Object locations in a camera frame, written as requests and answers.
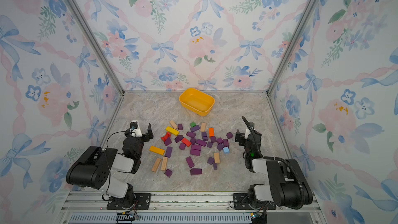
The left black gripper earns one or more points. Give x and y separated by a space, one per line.
142 135

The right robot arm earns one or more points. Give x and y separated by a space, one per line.
286 185

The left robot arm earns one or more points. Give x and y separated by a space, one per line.
94 168

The yellow plastic storage bin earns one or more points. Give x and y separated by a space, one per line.
197 101

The orange-yellow brick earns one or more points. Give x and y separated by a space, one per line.
157 150

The red bridge brick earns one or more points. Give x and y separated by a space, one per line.
167 136

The light blue cube brick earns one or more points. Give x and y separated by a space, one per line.
226 150

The yellow long brick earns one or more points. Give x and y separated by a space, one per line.
172 131

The natural wood brick top left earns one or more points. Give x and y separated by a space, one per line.
173 124

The purple long brick left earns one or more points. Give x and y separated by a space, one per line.
168 152

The purple long brick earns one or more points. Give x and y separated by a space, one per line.
195 128
190 162
168 152

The natural wood long brick left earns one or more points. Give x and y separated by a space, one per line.
156 164

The natural wood long brick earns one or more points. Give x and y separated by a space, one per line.
164 164
156 164

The orange brick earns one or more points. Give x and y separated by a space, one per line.
211 132

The natural wood brick right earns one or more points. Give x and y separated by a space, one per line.
217 157

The red flat brick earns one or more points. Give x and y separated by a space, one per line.
186 142

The natural wood brick top centre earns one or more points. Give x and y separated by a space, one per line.
203 126

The purple brick centre slanted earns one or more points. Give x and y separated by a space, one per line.
201 142

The purple long brick top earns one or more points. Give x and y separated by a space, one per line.
195 128

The purple large block centre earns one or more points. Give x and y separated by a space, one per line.
195 150

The purple long brick bottom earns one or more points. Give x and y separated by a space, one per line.
190 162

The purple brick bottom flat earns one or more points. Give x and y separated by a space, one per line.
195 171

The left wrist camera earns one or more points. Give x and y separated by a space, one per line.
135 129

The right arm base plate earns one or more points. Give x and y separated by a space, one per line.
244 201

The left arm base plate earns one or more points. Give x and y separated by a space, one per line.
139 201

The aluminium mounting rail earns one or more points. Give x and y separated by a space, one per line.
187 207

